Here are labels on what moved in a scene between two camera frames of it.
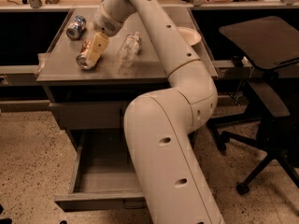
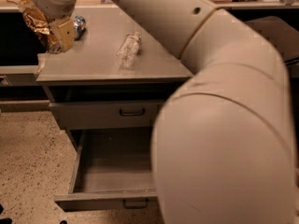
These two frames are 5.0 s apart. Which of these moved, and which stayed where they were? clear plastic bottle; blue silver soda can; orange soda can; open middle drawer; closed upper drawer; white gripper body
Moved: orange soda can; white gripper body
Stayed: closed upper drawer; blue silver soda can; clear plastic bottle; open middle drawer
